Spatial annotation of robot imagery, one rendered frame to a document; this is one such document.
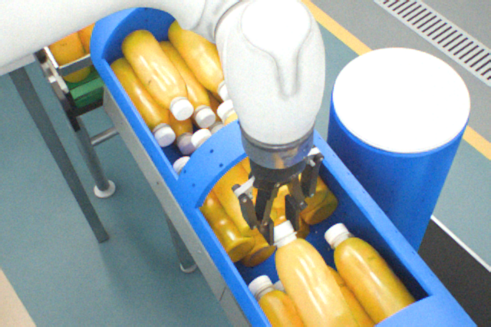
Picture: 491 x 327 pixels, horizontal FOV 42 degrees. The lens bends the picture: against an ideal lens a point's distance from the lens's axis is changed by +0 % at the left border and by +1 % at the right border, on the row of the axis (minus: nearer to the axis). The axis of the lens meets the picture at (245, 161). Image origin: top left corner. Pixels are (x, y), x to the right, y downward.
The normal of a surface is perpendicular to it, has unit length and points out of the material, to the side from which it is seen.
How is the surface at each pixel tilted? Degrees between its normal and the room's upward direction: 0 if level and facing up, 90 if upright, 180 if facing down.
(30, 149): 0
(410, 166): 90
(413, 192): 87
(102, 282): 0
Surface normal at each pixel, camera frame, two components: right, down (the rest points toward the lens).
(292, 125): 0.33, 0.83
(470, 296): -0.05, -0.55
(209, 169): -0.55, -0.18
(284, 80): 0.24, 0.70
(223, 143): -0.33, -0.38
